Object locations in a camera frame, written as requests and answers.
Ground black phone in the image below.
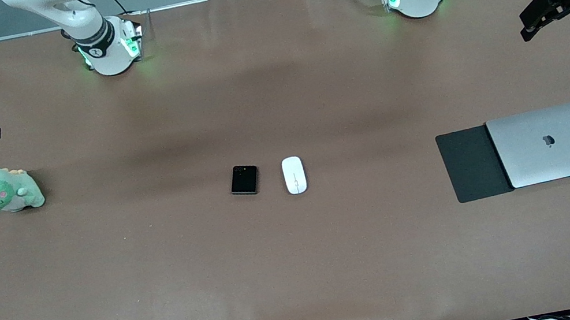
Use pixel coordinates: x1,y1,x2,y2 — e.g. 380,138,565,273
227,162,262,199

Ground brown table cover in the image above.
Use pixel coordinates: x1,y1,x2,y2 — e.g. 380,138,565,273
0,0,570,320

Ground silver laptop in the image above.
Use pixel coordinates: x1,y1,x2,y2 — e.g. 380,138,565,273
484,102,570,192

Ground white computer mouse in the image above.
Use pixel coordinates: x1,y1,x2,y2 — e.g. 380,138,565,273
280,155,310,196

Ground black mouse pad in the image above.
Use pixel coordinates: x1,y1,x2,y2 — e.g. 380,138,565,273
435,122,516,206

